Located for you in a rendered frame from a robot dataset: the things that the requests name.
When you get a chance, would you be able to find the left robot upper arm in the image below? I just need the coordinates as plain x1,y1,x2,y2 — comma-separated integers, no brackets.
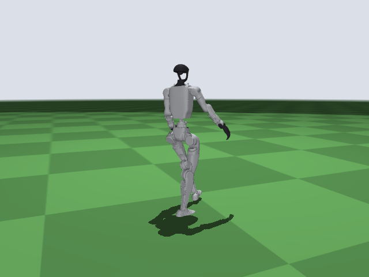
163,88,172,116

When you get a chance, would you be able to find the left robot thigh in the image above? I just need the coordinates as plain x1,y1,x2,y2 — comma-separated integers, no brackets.
165,131,187,170

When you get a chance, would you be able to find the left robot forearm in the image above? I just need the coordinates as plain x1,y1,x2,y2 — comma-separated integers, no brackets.
164,114,175,130

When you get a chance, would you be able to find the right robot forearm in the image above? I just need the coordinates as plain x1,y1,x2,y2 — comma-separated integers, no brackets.
206,104,224,127

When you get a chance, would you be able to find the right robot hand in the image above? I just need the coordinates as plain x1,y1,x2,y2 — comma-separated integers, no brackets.
218,123,230,140

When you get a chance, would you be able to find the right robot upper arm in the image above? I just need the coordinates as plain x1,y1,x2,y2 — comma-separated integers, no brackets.
188,86,208,113

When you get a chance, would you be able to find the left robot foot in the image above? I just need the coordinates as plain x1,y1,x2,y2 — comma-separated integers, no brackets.
192,190,202,201

